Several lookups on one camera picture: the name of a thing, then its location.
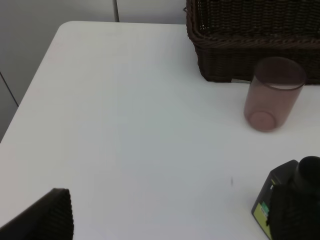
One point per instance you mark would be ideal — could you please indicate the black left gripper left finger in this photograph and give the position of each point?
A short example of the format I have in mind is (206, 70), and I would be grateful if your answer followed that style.
(49, 218)

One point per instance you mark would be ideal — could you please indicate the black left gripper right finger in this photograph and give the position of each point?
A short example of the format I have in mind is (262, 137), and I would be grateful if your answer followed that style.
(293, 215)

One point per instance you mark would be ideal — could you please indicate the dark grey pump bottle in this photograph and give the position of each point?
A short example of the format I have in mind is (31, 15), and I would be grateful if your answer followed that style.
(302, 176)

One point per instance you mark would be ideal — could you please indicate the translucent pink plastic cup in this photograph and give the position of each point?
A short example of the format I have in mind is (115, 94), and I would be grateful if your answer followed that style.
(273, 92)

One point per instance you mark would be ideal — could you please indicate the dark brown wicker basket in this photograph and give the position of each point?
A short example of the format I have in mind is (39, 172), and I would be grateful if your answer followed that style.
(231, 36)

